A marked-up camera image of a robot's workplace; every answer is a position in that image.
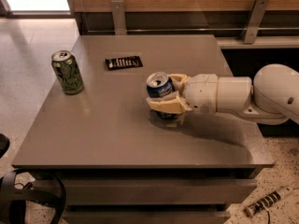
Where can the black chair edge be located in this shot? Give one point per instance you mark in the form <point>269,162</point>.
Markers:
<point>4,144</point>

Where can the black strap bag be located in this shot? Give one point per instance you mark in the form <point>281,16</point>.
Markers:
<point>13,200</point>

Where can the right metal bracket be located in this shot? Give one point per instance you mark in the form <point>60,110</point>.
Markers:
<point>250,32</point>

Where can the black snack bar wrapper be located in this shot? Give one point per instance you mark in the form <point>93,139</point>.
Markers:
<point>124,62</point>

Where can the green soda can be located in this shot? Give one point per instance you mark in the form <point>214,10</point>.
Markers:
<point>66,70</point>

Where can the blue pepsi can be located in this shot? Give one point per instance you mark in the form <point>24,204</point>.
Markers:
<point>159,84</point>

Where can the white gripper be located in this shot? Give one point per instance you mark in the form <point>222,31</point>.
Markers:
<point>201,92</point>

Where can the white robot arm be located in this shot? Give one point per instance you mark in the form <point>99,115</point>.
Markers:
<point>271,97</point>

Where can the white power strip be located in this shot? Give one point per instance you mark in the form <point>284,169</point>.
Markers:
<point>268,201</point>

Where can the metal bracket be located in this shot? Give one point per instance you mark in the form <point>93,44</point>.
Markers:
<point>250,32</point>
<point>118,15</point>

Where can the grey drawer cabinet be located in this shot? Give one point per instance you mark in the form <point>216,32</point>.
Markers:
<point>119,162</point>

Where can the left metal bracket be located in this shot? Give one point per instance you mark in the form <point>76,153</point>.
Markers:
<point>118,15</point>

